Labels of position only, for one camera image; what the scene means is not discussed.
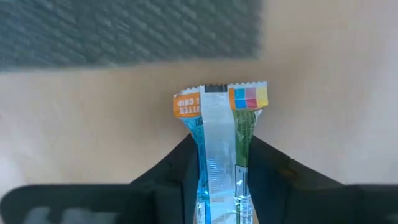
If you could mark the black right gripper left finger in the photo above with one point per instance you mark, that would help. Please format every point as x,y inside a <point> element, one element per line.
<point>168,186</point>

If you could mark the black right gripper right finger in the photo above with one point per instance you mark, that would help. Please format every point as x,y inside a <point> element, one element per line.
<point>280,186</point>

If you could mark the orange Chewy granola bar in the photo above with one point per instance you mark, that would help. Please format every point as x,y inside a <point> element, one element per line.
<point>217,140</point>

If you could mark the grey ribbed mat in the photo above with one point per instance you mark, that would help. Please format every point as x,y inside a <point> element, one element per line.
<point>124,31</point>

